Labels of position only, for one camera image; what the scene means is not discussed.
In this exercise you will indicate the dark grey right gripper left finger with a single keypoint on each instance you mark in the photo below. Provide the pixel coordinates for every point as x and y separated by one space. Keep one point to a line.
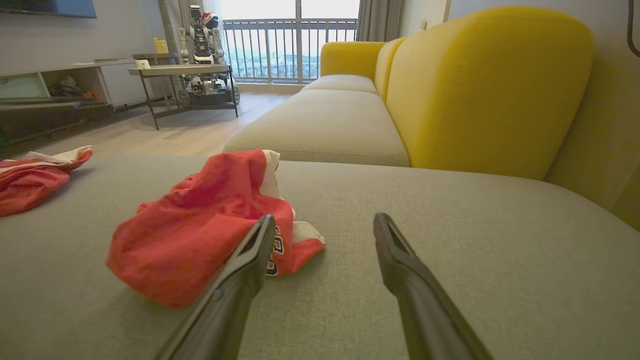
225 305

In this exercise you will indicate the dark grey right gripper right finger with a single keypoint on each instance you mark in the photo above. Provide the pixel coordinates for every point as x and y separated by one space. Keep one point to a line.
425 310

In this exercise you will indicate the red jersey with number print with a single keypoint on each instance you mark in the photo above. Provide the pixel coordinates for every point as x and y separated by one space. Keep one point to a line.
200 225

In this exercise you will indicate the red white striped garment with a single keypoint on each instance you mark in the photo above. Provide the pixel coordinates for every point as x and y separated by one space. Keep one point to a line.
25 190

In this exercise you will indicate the grey fabric sofa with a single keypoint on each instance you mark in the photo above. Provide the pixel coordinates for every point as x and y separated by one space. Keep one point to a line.
450 240

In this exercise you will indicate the grey sofa seat cushion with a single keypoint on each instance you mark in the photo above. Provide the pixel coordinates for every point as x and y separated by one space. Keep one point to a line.
342 83
320 130

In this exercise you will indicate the large yellow sofa backrest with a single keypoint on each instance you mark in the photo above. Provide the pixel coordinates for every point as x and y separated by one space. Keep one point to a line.
480 90

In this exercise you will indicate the wooden table with black legs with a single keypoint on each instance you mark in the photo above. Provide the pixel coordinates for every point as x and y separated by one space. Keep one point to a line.
180 70

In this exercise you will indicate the white television cabinet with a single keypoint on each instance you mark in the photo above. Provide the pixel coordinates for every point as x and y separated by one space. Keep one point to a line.
120 85

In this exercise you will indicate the narrow yellow sofa backrest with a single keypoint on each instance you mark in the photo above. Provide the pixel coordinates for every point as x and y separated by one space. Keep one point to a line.
385 65

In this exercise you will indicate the small white box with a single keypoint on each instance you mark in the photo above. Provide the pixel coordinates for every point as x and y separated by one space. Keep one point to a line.
142 64

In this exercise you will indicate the yellow sofa armrest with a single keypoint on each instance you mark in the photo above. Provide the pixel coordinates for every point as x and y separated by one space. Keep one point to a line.
350 57

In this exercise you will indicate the white grey wheeled robot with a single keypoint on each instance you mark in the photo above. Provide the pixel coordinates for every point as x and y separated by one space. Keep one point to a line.
202 40

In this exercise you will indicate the yellow container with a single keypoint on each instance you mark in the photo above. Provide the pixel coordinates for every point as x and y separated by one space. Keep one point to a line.
160 46

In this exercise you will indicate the grey balcony railing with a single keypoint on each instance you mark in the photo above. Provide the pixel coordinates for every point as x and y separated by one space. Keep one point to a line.
260 21

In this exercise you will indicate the grey curtain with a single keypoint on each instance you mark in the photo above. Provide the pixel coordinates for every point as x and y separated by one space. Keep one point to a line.
380 20

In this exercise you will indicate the grey window frame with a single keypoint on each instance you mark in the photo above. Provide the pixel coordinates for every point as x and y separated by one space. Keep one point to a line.
298 10

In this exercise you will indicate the wall television screen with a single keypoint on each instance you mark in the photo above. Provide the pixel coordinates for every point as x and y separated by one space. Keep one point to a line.
50 7

